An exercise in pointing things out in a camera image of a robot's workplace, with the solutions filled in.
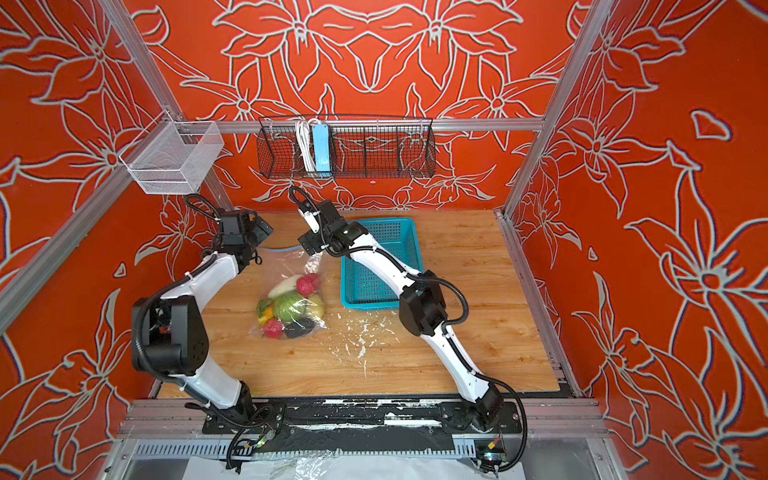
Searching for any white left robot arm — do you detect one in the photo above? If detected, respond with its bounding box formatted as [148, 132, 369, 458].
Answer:
[131, 210, 273, 429]

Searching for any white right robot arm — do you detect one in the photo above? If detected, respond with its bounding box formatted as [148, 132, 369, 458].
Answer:
[289, 187, 528, 434]

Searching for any clear zip top bag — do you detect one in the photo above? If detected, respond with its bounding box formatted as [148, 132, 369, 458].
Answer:
[250, 246, 327, 340]

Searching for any yellow green potato toy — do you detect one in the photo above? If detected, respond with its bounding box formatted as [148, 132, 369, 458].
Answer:
[305, 293, 325, 321]

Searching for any clear plastic wall bin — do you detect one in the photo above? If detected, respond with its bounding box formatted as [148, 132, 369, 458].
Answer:
[121, 122, 224, 195]

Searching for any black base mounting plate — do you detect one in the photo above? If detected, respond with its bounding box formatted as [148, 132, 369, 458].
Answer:
[202, 395, 523, 436]

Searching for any black wire wall basket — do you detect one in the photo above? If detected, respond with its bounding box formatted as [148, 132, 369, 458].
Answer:
[256, 115, 437, 180]

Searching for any white daikon toy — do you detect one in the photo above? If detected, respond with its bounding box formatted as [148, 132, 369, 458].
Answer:
[267, 275, 302, 299]

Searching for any white coiled cable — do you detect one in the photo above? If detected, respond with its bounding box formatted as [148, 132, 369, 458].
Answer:
[295, 118, 319, 174]

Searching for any teal plastic perforated basket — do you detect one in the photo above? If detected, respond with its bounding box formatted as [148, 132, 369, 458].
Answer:
[340, 217, 425, 311]

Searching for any yellow orange pepper toy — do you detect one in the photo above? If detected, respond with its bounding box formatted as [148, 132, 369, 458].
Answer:
[258, 305, 274, 325]

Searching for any dark brown avocado toy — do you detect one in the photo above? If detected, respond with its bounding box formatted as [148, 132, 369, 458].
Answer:
[283, 317, 316, 339]

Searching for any light blue flat box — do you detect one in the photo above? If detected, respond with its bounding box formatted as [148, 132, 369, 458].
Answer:
[312, 123, 331, 176]

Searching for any green cabbage toy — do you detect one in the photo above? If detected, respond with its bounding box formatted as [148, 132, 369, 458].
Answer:
[272, 290, 306, 322]

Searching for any red round fruit toy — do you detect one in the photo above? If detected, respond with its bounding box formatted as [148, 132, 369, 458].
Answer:
[296, 273, 322, 297]

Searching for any aluminium frame rail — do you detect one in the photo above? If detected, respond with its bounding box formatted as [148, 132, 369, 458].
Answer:
[173, 117, 547, 136]

